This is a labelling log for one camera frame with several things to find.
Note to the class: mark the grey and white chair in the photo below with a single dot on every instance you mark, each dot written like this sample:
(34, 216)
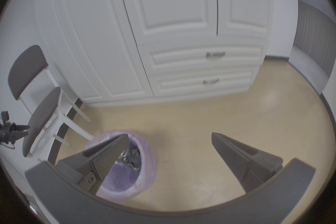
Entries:
(26, 68)

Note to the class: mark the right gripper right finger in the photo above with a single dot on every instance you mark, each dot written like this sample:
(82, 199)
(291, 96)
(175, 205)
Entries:
(236, 162)

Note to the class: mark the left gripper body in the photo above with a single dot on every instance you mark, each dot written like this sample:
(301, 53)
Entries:
(6, 133)

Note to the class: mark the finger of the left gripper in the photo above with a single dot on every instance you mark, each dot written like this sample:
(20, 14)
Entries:
(19, 135)
(19, 128)

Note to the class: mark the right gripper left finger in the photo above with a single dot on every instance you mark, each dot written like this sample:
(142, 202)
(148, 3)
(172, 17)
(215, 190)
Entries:
(105, 162)

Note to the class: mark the white printed wrapper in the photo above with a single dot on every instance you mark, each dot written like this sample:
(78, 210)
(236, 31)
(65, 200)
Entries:
(122, 158)

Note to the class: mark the black plastic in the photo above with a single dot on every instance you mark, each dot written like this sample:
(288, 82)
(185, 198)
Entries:
(135, 158)

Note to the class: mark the purple plastic bag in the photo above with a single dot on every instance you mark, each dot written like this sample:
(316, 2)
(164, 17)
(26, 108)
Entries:
(147, 165)

